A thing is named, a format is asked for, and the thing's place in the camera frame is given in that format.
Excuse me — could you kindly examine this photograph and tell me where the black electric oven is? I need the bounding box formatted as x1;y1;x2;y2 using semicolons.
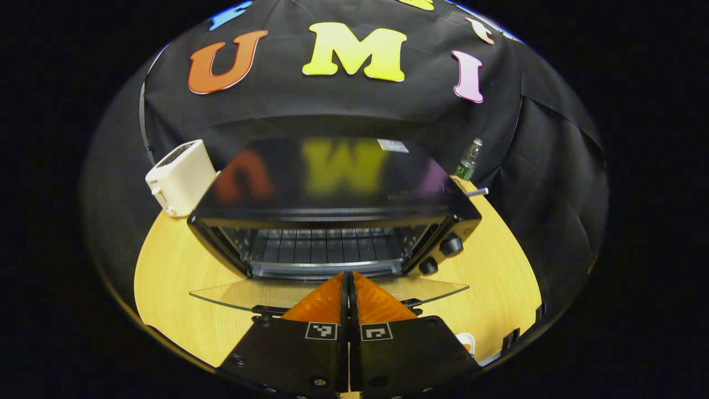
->
187;136;482;326

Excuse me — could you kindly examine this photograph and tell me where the white toaster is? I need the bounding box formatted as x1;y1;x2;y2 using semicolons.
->
145;139;218;218

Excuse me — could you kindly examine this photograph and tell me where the clear plastic water bottle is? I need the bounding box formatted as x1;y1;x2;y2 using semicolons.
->
455;138;484;181

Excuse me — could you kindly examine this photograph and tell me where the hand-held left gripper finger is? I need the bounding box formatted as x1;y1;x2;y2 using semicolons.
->
349;271;482;399
217;271;350;399

